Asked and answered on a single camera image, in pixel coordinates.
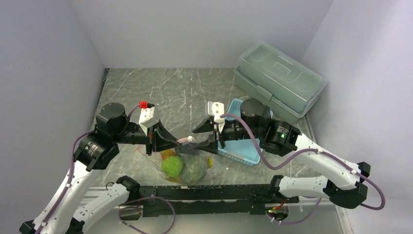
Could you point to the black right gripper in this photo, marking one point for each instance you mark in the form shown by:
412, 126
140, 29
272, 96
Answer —
211, 146

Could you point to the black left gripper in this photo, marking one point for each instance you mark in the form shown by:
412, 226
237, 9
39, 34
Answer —
163, 139

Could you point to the orange mango fruit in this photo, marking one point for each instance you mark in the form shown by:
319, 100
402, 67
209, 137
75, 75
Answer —
167, 153

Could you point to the yellow banana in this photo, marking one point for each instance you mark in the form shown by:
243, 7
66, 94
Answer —
210, 162

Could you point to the green custard apple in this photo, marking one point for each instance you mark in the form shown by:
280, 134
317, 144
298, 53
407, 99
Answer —
172, 166

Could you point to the clear zip top bag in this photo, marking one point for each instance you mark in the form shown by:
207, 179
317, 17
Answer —
185, 151

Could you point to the netted green melon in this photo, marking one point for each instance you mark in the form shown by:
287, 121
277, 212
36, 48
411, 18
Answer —
194, 170

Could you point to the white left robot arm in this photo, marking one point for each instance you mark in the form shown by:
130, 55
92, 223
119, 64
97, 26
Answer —
91, 154

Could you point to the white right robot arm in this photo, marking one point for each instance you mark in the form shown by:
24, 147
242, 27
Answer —
340, 181

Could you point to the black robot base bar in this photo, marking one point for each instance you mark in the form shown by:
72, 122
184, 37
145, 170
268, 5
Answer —
206, 199

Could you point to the light blue plastic basket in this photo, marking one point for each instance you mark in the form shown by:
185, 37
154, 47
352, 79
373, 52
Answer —
239, 150

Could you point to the green storage box, clear lid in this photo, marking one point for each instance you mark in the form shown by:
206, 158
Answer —
287, 87

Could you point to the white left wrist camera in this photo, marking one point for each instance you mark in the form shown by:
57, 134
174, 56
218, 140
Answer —
149, 116

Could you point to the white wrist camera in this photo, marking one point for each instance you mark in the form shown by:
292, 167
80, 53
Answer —
216, 110
149, 116

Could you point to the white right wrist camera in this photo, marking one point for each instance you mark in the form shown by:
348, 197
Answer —
216, 110

